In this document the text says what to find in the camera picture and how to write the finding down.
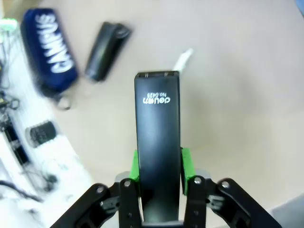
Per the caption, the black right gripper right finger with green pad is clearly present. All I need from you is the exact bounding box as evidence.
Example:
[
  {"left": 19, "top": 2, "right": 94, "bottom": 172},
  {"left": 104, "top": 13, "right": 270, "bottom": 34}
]
[{"left": 180, "top": 147, "right": 283, "bottom": 228}]

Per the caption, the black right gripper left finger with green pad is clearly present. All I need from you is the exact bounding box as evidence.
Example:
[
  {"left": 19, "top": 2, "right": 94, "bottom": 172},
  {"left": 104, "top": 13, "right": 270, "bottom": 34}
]
[{"left": 49, "top": 149, "right": 143, "bottom": 228}]

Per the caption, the black deli stapler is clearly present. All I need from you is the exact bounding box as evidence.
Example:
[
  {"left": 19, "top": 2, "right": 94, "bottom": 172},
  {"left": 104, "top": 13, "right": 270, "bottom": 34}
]
[{"left": 134, "top": 70, "right": 185, "bottom": 226}]

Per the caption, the dark blue cloth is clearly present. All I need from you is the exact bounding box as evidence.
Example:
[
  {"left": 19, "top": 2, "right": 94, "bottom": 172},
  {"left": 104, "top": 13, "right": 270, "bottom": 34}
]
[{"left": 20, "top": 8, "right": 79, "bottom": 110}]

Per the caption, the white pen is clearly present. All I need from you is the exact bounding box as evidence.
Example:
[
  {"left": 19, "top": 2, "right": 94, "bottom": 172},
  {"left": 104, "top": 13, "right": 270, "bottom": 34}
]
[{"left": 174, "top": 48, "right": 194, "bottom": 72}]

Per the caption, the black oblong case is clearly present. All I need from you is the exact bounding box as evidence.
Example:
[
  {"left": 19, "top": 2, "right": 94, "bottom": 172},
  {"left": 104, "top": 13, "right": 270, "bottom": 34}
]
[{"left": 85, "top": 21, "right": 132, "bottom": 82}]

